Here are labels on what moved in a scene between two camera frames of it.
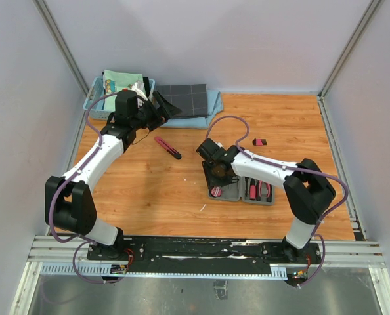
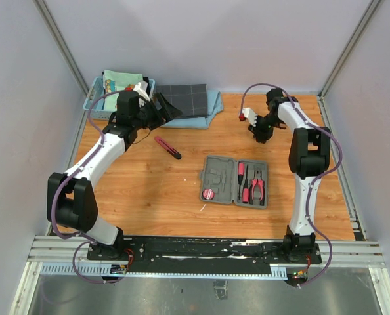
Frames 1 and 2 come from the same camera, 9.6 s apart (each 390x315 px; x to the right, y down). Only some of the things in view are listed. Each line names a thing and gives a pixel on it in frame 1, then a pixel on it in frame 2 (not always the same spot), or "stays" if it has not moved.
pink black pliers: x=259 y=191 to x=257 y=178
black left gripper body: x=148 y=116 stays
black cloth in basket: x=146 y=82 stays
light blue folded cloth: x=215 y=105 stays
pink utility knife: x=167 y=147 stays
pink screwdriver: x=253 y=189 to x=245 y=193
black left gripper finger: x=165 y=107 stays
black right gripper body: x=214 y=178 to x=264 y=126
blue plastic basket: x=98 y=107 stays
